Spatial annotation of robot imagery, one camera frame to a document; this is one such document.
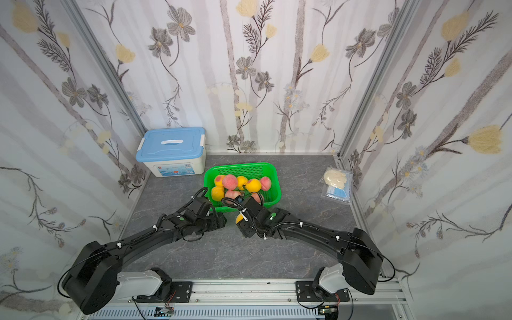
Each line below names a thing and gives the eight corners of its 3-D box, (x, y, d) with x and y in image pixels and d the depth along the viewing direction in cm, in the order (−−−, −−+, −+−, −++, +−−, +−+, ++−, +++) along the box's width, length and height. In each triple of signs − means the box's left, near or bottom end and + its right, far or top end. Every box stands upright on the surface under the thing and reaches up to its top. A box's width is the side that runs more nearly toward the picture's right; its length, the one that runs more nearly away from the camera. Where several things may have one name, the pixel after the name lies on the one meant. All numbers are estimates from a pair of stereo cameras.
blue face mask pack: (324, 195, 105) (326, 193, 103) (327, 177, 113) (328, 175, 111) (348, 201, 102) (350, 199, 101) (349, 183, 110) (351, 180, 108)
